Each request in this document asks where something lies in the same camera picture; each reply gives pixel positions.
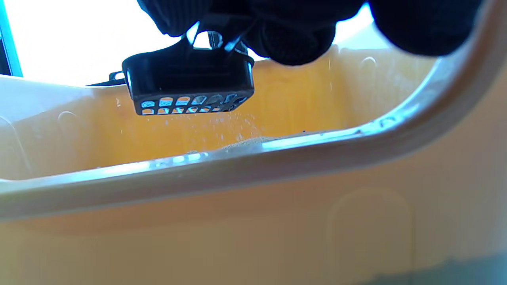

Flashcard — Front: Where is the person's right hand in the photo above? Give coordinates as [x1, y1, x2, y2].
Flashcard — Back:
[137, 0, 484, 67]

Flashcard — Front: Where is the black slotted litter scoop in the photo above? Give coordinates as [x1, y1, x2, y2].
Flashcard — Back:
[122, 32, 255, 116]

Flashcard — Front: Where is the sandy cat litter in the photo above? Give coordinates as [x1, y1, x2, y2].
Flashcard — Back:
[186, 137, 286, 153]

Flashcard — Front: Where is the orange plastic litter box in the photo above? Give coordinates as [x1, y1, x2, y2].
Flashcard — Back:
[0, 0, 507, 285]

